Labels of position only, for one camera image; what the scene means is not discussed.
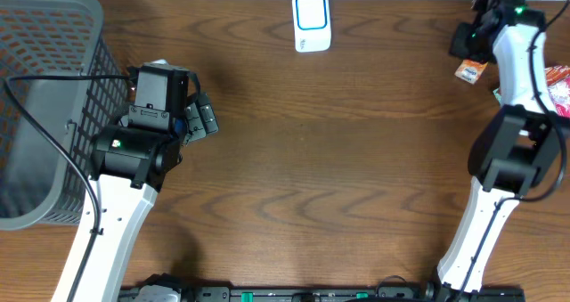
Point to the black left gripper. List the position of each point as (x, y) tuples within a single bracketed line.
[(201, 115)]

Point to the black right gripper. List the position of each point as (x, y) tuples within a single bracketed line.
[(460, 47)]

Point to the small orange snack box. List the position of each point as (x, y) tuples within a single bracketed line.
[(470, 71)]

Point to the pink purple pad package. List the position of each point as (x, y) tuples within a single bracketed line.
[(560, 96)]

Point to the orange chocolate bar wrapper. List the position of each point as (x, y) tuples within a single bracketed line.
[(556, 74)]

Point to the teal snack packet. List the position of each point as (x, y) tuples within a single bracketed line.
[(497, 94)]

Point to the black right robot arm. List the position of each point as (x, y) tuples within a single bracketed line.
[(521, 156)]

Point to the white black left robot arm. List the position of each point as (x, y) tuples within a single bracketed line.
[(130, 158)]

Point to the grey plastic basket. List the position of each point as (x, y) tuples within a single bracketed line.
[(67, 81)]

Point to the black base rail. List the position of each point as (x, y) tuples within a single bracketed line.
[(155, 292)]

